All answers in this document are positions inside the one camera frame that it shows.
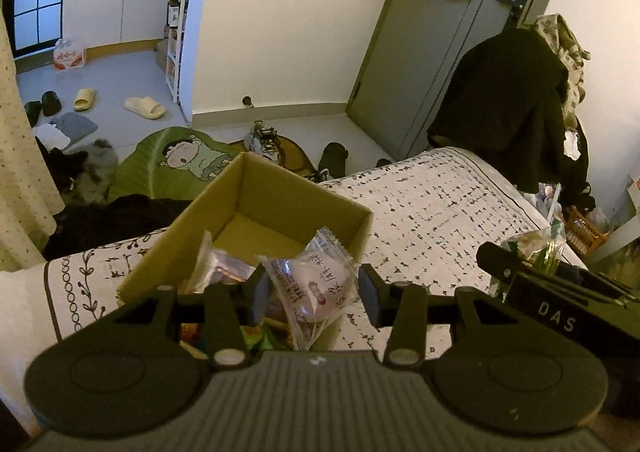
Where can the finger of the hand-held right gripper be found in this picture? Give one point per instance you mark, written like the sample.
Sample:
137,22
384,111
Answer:
495,258

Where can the black hanging coat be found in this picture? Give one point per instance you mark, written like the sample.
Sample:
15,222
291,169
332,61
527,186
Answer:
505,107

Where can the grey door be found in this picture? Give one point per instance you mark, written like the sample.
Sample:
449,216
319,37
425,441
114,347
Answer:
415,57

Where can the yellow slipper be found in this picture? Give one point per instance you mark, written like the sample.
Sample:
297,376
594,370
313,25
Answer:
84,99

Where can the white kitchen cabinet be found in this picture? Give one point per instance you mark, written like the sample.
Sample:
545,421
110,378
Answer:
115,2

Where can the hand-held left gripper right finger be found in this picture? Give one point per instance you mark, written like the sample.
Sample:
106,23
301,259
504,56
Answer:
370,295

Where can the white hanging cloth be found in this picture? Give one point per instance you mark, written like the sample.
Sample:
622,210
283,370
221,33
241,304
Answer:
571,145

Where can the black cloth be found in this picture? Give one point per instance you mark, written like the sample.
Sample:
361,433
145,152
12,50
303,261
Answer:
110,222

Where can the cream slipper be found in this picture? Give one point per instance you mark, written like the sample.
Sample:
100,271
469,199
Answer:
145,108

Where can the orange basket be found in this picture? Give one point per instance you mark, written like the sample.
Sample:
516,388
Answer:
586,231

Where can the green cartoon floor mat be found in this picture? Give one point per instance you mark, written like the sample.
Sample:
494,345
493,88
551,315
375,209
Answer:
140,162

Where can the cream dotted curtain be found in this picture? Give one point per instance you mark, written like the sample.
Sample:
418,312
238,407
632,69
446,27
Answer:
22,157

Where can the clear green snack packet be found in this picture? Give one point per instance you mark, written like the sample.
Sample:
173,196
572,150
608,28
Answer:
535,243

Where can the black fluffy bundle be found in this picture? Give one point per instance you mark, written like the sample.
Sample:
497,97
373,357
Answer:
57,165

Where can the colourful snack packet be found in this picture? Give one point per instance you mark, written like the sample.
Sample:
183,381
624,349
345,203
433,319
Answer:
194,339

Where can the white shelf rack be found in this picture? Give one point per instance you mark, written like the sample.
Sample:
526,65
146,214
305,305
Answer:
177,47

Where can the clear brown snack packet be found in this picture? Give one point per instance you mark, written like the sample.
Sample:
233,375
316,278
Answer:
210,262

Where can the white side shelf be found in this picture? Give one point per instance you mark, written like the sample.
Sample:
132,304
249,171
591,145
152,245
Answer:
622,227

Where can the white floor cloth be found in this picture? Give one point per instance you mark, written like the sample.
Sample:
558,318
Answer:
50,136

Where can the black slipper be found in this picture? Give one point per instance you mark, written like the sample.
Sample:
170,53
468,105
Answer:
51,103
33,112

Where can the cardboard box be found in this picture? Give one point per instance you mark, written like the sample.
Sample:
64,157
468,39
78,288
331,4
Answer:
280,192

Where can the grey floor mat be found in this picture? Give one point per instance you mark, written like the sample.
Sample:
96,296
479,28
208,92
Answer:
75,126

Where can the black shoe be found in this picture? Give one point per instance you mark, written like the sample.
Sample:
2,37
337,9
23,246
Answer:
334,158

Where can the grey white sneaker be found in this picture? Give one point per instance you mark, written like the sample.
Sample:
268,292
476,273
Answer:
263,141

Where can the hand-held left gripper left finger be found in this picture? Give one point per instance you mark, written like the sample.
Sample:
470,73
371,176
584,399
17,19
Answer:
260,295

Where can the red white plastic bag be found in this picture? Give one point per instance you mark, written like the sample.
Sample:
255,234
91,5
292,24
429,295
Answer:
69,55

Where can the clear pink-print snack packet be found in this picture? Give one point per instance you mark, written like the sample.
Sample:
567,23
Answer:
310,277

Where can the patterned hanging garment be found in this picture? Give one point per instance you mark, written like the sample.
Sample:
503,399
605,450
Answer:
562,47

